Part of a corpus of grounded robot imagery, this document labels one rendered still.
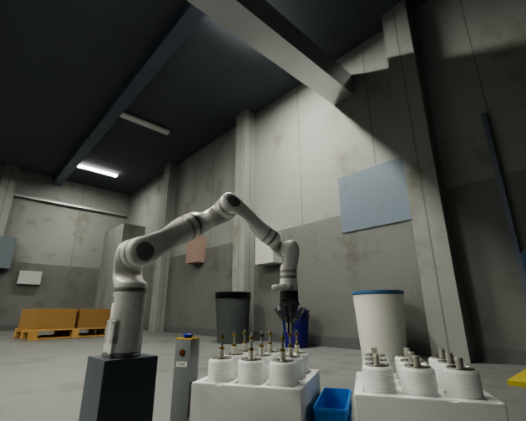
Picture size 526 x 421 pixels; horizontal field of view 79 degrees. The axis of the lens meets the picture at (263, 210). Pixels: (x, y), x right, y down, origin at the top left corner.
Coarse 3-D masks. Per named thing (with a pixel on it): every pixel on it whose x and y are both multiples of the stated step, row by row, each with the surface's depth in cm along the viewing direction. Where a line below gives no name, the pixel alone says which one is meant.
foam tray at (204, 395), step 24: (192, 384) 111; (216, 384) 109; (240, 384) 108; (264, 384) 107; (312, 384) 119; (192, 408) 109; (216, 408) 106; (240, 408) 104; (264, 408) 102; (288, 408) 100; (312, 408) 114
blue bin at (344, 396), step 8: (328, 392) 128; (336, 392) 127; (344, 392) 126; (320, 400) 114; (328, 400) 127; (336, 400) 126; (344, 400) 126; (320, 408) 102; (328, 408) 101; (336, 408) 125; (344, 408) 125; (320, 416) 101; (328, 416) 101; (336, 416) 100; (344, 416) 100
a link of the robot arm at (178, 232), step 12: (180, 216) 110; (192, 216) 110; (168, 228) 102; (180, 228) 105; (192, 228) 108; (132, 240) 93; (144, 240) 94; (156, 240) 97; (168, 240) 100; (180, 240) 104; (132, 252) 90; (144, 252) 92; (156, 252) 96; (132, 264) 91; (144, 264) 93
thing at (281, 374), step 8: (272, 368) 108; (280, 368) 107; (288, 368) 107; (272, 376) 107; (280, 376) 106; (288, 376) 106; (296, 376) 109; (272, 384) 107; (280, 384) 105; (288, 384) 105; (296, 384) 108
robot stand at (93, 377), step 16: (96, 368) 82; (112, 368) 79; (128, 368) 82; (144, 368) 85; (96, 384) 79; (112, 384) 79; (128, 384) 81; (144, 384) 84; (96, 400) 77; (112, 400) 78; (128, 400) 80; (144, 400) 83; (80, 416) 83; (96, 416) 75; (112, 416) 77; (128, 416) 79; (144, 416) 82
